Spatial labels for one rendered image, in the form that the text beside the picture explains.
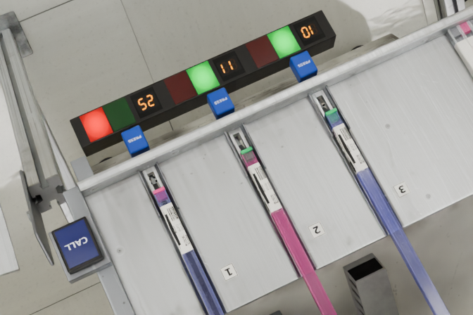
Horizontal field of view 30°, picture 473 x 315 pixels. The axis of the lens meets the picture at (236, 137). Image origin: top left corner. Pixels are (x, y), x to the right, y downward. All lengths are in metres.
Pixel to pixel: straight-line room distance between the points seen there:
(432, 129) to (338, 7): 0.84
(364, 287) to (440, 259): 0.16
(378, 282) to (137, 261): 0.44
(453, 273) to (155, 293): 0.59
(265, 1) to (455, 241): 0.66
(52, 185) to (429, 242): 0.59
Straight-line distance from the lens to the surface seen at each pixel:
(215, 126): 1.02
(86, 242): 0.97
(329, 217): 1.01
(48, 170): 1.12
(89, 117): 1.07
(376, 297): 1.32
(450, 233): 1.39
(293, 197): 1.01
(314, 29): 1.10
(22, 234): 1.87
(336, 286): 1.34
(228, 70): 1.08
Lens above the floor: 1.62
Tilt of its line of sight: 60 degrees down
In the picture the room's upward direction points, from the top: 141 degrees clockwise
